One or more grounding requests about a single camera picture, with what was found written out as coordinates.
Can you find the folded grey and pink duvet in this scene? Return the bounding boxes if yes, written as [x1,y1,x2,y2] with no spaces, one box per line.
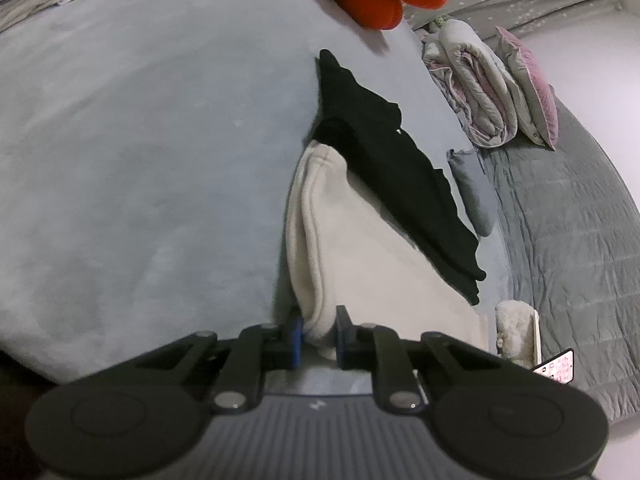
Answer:
[422,18,522,150]

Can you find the grey quilted headboard cover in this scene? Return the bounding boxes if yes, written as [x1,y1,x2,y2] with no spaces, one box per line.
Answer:
[477,94,640,413]

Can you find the white fluffy plush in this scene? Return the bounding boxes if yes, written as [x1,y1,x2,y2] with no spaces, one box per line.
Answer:
[494,300,544,370]

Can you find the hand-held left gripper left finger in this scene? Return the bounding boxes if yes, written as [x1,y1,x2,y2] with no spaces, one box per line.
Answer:
[134,316,305,415]

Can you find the purple pillow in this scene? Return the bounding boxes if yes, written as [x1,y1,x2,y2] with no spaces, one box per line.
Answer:
[495,25,559,152]

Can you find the smartphone with lit screen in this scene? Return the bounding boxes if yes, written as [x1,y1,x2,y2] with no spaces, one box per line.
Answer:
[532,347,576,387]

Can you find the black and cream shirt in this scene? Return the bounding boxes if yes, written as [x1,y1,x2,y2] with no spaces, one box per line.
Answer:
[284,48,489,362]

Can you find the white pillow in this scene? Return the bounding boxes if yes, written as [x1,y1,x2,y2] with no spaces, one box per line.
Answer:
[487,35,549,147]

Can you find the grey folded cloth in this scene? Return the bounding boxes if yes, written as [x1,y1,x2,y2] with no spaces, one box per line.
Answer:
[446,148,497,238]

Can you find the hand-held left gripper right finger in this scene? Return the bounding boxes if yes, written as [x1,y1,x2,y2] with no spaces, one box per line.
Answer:
[335,305,507,415]

